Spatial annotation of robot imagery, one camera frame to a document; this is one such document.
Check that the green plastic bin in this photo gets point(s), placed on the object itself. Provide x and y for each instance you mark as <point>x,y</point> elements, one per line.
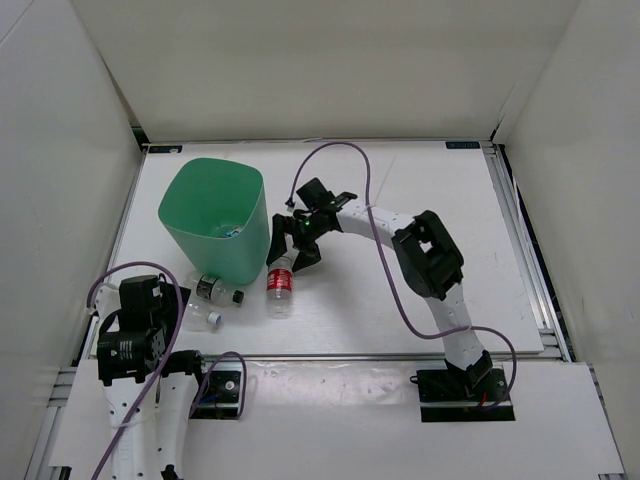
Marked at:
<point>206,193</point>

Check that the clear white cap bottle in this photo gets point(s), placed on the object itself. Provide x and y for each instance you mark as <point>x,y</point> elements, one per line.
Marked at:
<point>200,316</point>

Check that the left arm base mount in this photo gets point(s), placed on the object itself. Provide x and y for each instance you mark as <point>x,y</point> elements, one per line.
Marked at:
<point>222,392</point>

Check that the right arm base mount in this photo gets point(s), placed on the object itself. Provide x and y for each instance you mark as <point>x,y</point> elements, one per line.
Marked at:
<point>443,399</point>

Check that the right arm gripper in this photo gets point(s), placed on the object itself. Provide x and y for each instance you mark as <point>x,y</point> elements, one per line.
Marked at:
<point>309,253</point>

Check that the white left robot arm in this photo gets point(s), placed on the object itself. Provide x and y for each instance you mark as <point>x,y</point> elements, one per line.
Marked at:
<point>149,388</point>

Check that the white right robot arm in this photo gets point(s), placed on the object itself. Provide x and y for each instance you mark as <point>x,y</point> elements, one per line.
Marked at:
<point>428,258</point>

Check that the black cap black label bottle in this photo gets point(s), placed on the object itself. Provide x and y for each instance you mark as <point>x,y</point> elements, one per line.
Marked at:
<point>213,290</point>

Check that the red cap water bottle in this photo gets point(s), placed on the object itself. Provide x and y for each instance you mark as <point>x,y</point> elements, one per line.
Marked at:
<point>279,287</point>

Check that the grapefruit label white cap bottle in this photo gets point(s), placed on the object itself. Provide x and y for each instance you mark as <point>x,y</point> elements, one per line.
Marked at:
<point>226,231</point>

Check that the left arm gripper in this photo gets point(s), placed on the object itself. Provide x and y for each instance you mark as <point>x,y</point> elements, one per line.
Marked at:
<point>168,298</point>

